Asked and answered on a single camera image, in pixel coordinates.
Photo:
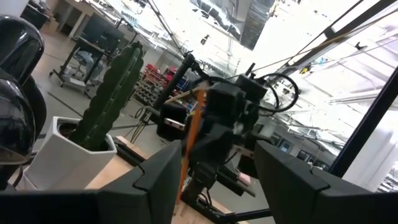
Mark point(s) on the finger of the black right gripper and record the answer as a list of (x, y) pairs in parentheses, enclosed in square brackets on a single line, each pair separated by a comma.
[(199, 183), (214, 146)]

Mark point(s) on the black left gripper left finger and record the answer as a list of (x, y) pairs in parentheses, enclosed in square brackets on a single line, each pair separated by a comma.
[(149, 199)]

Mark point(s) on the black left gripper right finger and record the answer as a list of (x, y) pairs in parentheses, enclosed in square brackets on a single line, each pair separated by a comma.
[(289, 199)]

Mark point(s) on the orange pencil pink eraser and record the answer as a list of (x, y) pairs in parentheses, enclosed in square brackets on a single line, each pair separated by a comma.
[(192, 133)]

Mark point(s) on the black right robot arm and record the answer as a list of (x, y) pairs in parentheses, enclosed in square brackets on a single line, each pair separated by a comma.
[(174, 81)]

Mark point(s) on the red parts bin shelf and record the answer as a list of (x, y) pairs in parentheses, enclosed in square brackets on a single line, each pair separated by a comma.
[(152, 81)]

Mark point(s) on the white hexagonal plant pot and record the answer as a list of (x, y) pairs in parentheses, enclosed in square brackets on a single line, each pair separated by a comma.
[(62, 165)]

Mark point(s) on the black stand pole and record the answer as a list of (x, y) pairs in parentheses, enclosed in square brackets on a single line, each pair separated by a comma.
[(364, 124)]

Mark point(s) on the green cactus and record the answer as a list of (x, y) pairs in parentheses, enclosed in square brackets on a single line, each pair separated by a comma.
[(109, 93)]

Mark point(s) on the black overhead light beam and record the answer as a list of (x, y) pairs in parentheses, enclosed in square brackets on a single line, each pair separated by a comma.
[(351, 18)]

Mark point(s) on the background desk with monitors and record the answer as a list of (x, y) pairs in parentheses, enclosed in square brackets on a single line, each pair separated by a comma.
[(93, 34)]

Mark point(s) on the black gooseneck desk lamp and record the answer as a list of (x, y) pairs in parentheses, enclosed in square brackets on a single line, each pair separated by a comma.
[(18, 46)]

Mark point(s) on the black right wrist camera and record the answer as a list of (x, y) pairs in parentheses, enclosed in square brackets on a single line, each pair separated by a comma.
[(252, 88)]

